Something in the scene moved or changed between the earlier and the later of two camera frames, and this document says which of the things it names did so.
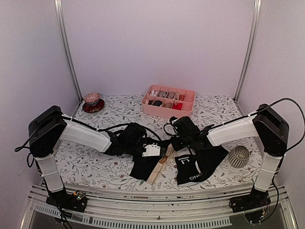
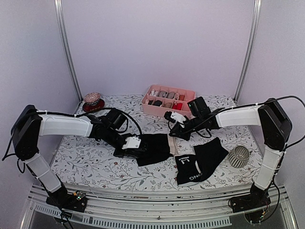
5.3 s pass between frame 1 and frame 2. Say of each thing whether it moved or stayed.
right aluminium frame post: stayed
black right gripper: moved
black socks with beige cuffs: moved
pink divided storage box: stayed
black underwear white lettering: stayed
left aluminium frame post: stayed
